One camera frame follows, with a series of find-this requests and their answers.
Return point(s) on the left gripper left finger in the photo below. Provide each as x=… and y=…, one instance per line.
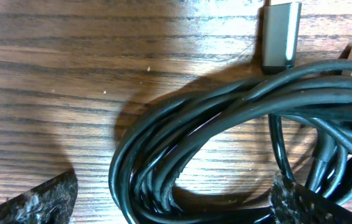
x=49, y=203

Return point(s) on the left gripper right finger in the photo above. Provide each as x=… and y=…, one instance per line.
x=291, y=202

